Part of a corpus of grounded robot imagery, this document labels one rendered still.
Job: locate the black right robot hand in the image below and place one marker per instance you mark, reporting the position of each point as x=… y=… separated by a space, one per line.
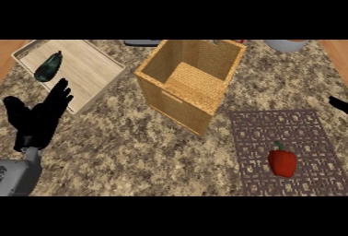
x=339 y=103

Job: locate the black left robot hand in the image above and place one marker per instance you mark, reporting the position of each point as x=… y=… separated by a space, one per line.
x=38 y=116

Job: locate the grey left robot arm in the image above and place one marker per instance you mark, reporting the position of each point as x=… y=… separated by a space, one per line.
x=21 y=175

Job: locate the brown patterned placemat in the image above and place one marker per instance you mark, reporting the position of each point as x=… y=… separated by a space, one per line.
x=285 y=144

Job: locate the red bell pepper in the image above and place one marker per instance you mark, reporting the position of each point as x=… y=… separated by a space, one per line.
x=282 y=162

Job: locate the tall wicker basket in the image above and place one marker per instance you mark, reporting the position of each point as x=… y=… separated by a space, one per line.
x=190 y=80

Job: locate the dark green eggplant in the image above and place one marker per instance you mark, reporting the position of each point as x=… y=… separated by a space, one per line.
x=49 y=68

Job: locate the pale wooden tray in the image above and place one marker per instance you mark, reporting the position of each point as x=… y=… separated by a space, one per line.
x=85 y=72

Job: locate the grey round bowl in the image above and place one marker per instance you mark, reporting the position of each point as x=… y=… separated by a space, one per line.
x=285 y=44

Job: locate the small red object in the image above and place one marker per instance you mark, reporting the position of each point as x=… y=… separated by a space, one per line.
x=240 y=41

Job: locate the grey flat object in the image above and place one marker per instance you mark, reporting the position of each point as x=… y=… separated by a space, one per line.
x=142 y=42

